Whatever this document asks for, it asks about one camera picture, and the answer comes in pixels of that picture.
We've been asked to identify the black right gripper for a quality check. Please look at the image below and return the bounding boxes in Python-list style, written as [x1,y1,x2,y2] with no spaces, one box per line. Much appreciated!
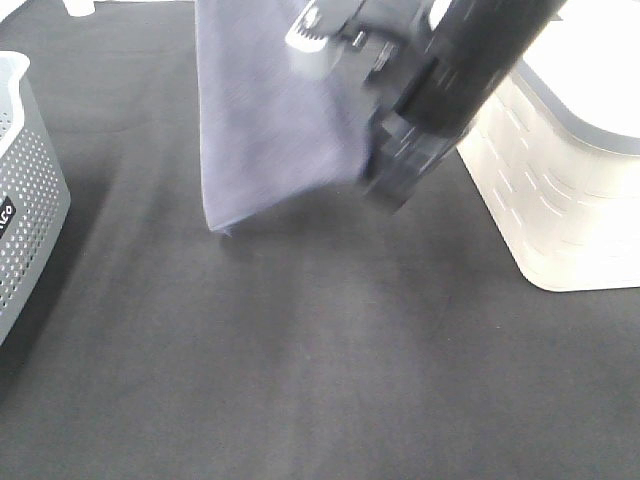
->
[285,1,462,211]

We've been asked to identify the grey microfibre towel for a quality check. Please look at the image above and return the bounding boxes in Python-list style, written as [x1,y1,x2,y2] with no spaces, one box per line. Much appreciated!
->
[194,1,368,232]

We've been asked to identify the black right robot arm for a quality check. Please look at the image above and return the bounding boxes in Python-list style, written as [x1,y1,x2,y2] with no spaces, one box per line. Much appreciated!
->
[285,0,563,210]

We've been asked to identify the white lidded storage box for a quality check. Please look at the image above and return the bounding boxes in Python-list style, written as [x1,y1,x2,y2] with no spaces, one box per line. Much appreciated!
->
[458,1,639,292]

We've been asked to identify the white cup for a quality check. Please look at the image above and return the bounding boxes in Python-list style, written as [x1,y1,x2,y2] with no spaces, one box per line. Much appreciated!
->
[63,0,95,17]

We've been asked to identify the grey perforated laundry basket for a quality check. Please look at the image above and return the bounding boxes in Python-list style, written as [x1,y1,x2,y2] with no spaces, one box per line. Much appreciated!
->
[1,51,71,339]

